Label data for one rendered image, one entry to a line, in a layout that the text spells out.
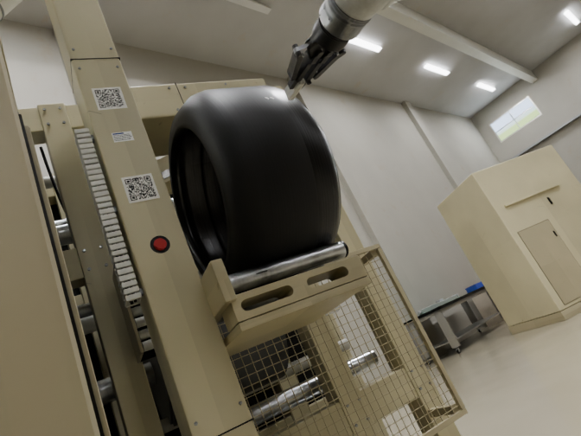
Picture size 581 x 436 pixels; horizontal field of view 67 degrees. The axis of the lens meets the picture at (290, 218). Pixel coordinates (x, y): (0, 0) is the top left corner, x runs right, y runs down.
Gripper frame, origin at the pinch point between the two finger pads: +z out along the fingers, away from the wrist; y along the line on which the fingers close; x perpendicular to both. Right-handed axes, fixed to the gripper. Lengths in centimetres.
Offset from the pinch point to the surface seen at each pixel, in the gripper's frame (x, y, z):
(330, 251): 37.2, -3.8, 17.2
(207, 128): 0.5, 18.1, 14.0
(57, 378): 47, 58, -57
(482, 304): 164, -657, 570
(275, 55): -428, -406, 558
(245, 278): 37.2, 20.2, 17.2
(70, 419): 49, 58, -57
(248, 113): 0.6, 9.0, 9.0
